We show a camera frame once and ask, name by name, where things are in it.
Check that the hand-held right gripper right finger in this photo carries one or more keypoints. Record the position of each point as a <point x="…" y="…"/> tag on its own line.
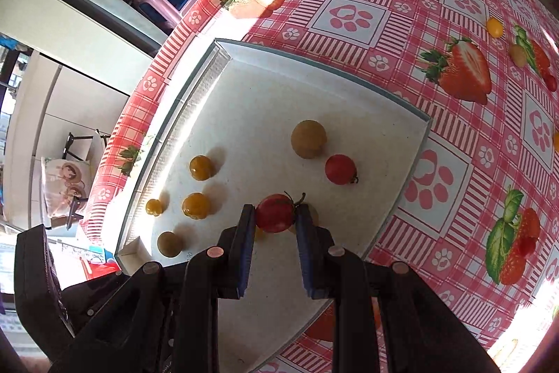
<point x="305" y="255"/>

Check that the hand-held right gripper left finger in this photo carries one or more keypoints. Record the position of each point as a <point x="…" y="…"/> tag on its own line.
<point x="246" y="250"/>

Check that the red cherry tomato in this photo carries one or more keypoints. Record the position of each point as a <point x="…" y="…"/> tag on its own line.
<point x="340" y="169"/>
<point x="275" y="213"/>

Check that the yellow cherry tomato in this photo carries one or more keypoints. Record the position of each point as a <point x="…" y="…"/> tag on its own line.
<point x="153" y="207"/>
<point x="196" y="205"/>
<point x="556" y="141"/>
<point x="201" y="167"/>
<point x="494" y="27"/>

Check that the brown-green cherry tomato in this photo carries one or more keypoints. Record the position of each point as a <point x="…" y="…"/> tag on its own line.
<point x="170" y="243"/>

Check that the white square tray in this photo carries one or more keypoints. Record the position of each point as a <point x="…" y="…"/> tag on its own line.
<point x="262" y="115"/>

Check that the printed cushion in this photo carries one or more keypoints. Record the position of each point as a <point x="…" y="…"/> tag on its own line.
<point x="65" y="185"/>

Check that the white cabinet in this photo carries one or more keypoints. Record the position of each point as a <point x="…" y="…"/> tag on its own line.
<point x="78" y="41"/>

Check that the red checked strawberry tablecloth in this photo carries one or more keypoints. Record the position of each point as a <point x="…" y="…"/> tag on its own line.
<point x="436" y="28"/>

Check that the pale green cherry tomato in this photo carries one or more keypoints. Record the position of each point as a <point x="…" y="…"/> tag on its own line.
<point x="518" y="55"/>

